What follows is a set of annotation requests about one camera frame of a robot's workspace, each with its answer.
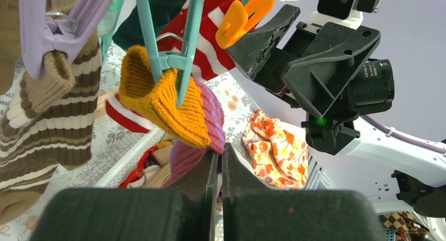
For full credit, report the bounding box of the red white striped sock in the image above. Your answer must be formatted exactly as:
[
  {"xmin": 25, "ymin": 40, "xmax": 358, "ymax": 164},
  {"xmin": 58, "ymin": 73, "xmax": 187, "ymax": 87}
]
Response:
[{"xmin": 105, "ymin": 0, "xmax": 240, "ymax": 133}]

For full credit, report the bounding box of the orange clothes peg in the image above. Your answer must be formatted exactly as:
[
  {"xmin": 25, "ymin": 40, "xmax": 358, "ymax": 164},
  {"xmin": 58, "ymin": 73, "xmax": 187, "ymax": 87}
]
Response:
[{"xmin": 215, "ymin": 0, "xmax": 275, "ymax": 49}]

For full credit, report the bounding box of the purple clothes peg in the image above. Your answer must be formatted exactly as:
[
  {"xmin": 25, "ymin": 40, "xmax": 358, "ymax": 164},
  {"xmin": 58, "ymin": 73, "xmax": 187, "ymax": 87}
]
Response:
[{"xmin": 18, "ymin": 0, "xmax": 113, "ymax": 79}]

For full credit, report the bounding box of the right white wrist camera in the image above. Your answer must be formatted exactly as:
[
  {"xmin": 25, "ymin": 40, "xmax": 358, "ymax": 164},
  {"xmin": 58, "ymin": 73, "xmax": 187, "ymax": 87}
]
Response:
[{"xmin": 307, "ymin": 0, "xmax": 382, "ymax": 29}]

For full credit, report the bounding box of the floral table mat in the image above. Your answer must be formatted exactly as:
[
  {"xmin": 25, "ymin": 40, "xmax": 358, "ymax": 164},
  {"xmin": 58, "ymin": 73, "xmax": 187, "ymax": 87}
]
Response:
[{"xmin": 0, "ymin": 41, "xmax": 266, "ymax": 241}]

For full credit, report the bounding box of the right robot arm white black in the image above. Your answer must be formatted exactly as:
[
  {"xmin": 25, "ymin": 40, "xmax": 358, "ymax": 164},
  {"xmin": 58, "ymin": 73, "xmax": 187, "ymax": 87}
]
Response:
[{"xmin": 227, "ymin": 5, "xmax": 445, "ymax": 218}]

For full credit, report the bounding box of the teal patterned sock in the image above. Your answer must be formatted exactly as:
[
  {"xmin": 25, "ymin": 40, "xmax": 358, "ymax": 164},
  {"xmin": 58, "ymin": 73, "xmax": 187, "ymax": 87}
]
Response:
[{"xmin": 97, "ymin": 0, "xmax": 125, "ymax": 61}]

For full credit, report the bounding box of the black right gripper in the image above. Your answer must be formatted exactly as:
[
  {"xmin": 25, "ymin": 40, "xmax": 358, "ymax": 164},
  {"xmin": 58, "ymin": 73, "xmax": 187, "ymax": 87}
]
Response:
[{"xmin": 226, "ymin": 4, "xmax": 381, "ymax": 118}]

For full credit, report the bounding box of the teal clothes peg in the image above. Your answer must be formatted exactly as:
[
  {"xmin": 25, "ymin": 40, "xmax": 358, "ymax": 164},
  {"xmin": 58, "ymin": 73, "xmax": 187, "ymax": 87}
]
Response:
[{"xmin": 134, "ymin": 0, "xmax": 206, "ymax": 109}]

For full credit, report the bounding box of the white plastic laundry basket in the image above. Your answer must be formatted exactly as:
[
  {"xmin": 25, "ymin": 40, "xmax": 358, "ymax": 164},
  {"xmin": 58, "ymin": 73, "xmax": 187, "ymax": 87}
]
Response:
[{"xmin": 94, "ymin": 127, "xmax": 165, "ymax": 188}]

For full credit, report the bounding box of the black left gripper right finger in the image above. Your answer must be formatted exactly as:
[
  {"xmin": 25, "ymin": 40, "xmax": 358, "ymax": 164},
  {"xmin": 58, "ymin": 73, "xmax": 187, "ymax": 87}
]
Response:
[{"xmin": 221, "ymin": 143, "xmax": 275, "ymax": 240}]

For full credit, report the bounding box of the wooden hanger rack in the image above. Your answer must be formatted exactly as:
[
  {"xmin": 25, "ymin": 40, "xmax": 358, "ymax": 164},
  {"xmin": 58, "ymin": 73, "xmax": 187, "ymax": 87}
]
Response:
[{"xmin": 95, "ymin": 89, "xmax": 118, "ymax": 119}]

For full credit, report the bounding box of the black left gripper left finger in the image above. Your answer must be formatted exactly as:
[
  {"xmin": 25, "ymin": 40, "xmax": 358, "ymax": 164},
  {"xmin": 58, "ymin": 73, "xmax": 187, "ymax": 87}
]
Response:
[{"xmin": 167, "ymin": 151, "xmax": 218, "ymax": 240}]

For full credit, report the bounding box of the argyle tan sock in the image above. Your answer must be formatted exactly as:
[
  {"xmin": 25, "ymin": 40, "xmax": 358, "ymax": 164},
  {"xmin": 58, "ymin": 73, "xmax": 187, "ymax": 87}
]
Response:
[{"xmin": 378, "ymin": 212, "xmax": 430, "ymax": 241}]

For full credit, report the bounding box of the brown ribbed sock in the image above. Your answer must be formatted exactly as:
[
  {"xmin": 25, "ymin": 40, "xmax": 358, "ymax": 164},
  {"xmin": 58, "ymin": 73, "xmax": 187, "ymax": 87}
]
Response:
[{"xmin": 1, "ymin": 0, "xmax": 21, "ymax": 94}]

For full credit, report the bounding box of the brown white striped sock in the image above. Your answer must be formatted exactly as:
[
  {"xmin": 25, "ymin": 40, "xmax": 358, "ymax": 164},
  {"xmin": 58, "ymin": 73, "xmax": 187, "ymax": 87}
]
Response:
[{"xmin": 1, "ymin": 34, "xmax": 102, "ymax": 224}]

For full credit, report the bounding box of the floral orange bag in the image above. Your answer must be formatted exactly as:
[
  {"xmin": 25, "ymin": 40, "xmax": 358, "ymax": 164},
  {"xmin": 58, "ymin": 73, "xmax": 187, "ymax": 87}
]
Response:
[{"xmin": 242, "ymin": 109, "xmax": 309, "ymax": 189}]

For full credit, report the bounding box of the red santa sock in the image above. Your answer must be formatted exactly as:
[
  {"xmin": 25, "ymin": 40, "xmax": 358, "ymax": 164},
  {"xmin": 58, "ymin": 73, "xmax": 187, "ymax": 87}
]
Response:
[{"xmin": 118, "ymin": 146, "xmax": 162, "ymax": 188}]

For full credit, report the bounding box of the maroon sock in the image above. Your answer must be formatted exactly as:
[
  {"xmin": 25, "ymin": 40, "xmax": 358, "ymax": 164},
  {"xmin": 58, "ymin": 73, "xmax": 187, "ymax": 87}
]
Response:
[{"xmin": 118, "ymin": 46, "xmax": 226, "ymax": 187}]

